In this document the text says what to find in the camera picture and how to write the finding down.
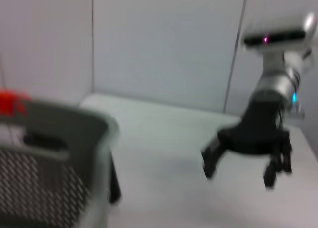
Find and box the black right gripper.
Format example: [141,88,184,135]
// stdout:
[200,90,293,190]

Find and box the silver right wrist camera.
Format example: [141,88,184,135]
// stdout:
[242,13,318,56]

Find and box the right wrist metal cable connector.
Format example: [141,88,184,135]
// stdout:
[292,101,307,120]

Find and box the grey-green perforated storage bin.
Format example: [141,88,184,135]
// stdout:
[0,98,122,228]

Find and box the glass pitcher black lid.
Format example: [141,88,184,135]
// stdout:
[108,148,123,204]

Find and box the orange bin handle clip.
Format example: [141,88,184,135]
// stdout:
[0,87,32,117]

